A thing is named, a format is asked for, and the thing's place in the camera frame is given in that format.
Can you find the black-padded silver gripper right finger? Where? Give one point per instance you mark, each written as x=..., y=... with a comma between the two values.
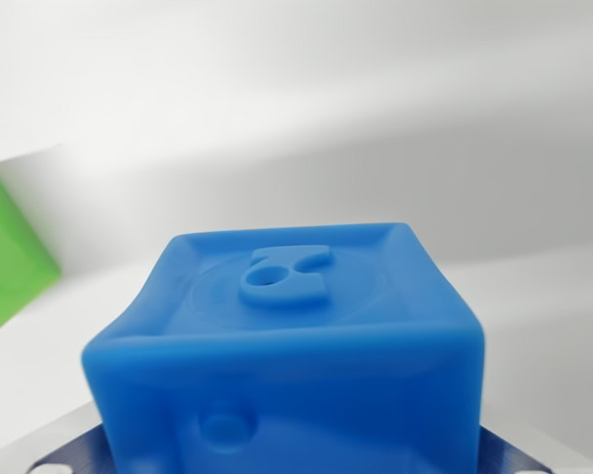
x=519, y=456

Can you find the blue rubber cube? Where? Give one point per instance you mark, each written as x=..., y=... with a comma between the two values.
x=286, y=375

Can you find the black-padded silver gripper left finger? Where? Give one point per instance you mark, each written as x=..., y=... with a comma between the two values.
x=64, y=447

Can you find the green rubber cube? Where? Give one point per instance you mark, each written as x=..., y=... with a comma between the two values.
x=10, y=257

